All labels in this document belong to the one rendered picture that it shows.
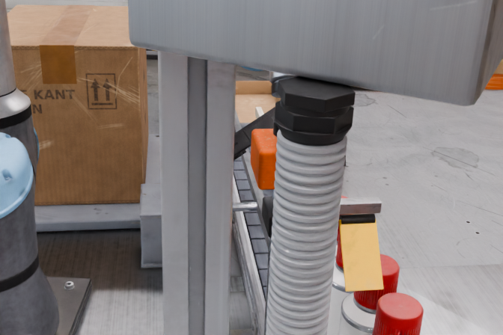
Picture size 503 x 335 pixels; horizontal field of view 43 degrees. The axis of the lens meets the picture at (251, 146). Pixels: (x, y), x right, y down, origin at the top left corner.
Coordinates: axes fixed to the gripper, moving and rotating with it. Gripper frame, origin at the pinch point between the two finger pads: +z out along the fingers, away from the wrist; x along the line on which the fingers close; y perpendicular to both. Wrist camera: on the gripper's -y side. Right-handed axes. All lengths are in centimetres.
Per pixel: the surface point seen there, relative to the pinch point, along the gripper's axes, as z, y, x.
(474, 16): -10, -4, -61
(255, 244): 1.3, -3.1, 8.6
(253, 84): -37, 8, 78
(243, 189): -7.2, -2.7, 23.3
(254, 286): 6.4, -4.7, 0.3
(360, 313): 5.5, -0.7, -31.9
